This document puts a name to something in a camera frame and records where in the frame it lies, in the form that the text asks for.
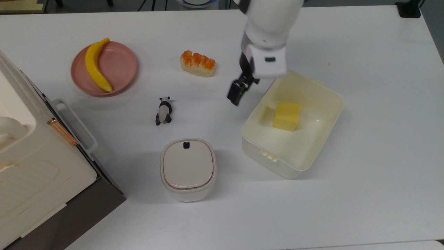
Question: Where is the toy bread with orange topping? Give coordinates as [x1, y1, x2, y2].
[180, 50, 216, 77]

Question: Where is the small beige lidded bin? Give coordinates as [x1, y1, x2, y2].
[160, 138, 217, 202]

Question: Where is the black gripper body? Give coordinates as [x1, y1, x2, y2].
[239, 52, 260, 86]

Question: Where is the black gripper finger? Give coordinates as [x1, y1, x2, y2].
[236, 83, 249, 107]
[227, 81, 241, 105]

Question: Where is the panda toy figure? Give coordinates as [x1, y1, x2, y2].
[155, 97, 173, 126]

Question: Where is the large cream storage box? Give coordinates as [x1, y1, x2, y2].
[0, 50, 98, 240]

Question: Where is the cream plastic box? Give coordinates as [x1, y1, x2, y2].
[242, 69, 344, 180]

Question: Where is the pink plate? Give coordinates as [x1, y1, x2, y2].
[71, 41, 138, 97]

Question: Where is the black table clamp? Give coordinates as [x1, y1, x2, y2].
[395, 0, 422, 18]

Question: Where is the yellow toy banana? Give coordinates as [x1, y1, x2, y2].
[85, 38, 113, 93]

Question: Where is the white drawer handle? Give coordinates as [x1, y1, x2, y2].
[51, 99, 99, 155]

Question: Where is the yellow block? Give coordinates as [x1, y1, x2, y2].
[272, 101, 301, 132]

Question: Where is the tan wooden board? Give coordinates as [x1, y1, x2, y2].
[0, 0, 48, 14]

